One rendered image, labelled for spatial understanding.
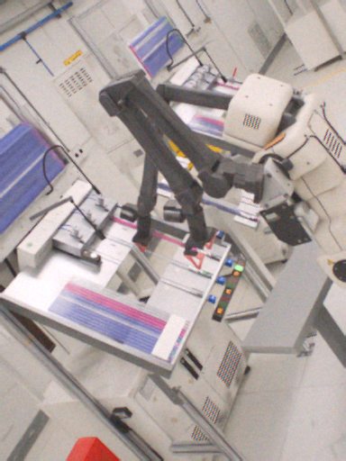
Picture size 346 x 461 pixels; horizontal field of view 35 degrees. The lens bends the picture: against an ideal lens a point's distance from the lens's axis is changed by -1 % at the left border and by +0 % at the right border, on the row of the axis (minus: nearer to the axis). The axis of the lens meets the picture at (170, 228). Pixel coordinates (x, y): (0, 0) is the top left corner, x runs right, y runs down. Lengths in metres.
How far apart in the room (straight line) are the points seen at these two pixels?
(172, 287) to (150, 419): 0.54
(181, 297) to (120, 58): 1.53
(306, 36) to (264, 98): 4.93
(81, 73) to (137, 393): 1.81
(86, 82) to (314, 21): 3.71
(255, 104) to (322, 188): 0.32
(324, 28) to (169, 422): 4.94
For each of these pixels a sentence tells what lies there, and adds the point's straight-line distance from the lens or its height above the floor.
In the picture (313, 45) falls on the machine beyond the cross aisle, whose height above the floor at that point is 0.29.
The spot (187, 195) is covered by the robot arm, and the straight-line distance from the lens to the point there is 1.61.
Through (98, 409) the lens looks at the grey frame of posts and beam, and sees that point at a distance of 2.41.
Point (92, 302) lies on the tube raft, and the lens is 2.12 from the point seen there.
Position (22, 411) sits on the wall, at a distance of 3.90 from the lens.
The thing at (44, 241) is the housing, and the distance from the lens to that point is 2.24.
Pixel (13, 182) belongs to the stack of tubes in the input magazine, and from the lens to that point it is 2.29.
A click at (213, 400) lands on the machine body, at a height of 0.18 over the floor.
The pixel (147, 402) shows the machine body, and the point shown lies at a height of 0.52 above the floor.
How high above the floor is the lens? 1.74
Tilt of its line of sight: 20 degrees down
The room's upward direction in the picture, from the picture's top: 38 degrees counter-clockwise
